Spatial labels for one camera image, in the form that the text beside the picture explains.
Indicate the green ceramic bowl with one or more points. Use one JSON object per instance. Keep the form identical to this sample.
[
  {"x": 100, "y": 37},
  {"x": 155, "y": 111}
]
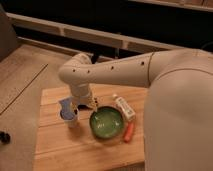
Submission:
[{"x": 106, "y": 123}]

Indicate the white shelf rail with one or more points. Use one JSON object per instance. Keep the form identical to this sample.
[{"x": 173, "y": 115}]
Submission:
[{"x": 89, "y": 35}]

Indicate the black object on floor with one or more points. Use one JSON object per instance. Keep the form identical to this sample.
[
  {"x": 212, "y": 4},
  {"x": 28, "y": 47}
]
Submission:
[{"x": 4, "y": 137}]

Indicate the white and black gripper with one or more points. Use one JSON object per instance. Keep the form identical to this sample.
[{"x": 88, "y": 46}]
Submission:
[{"x": 89, "y": 101}]

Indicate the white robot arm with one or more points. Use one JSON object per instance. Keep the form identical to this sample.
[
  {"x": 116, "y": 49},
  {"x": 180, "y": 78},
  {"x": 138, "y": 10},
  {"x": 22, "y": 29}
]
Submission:
[{"x": 178, "y": 111}]

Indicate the white cup with blue packet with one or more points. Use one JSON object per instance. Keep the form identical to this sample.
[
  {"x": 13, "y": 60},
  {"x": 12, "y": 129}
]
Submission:
[{"x": 67, "y": 114}]

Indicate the white tube bottle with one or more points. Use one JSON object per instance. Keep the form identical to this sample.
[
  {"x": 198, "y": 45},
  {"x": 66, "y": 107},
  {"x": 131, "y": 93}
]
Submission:
[{"x": 127, "y": 110}]

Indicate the orange carrot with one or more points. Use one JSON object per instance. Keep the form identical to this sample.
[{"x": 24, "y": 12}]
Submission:
[{"x": 129, "y": 132}]

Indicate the wooden board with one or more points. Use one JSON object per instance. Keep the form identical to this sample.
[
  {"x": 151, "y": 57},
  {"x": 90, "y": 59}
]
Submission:
[{"x": 60, "y": 148}]

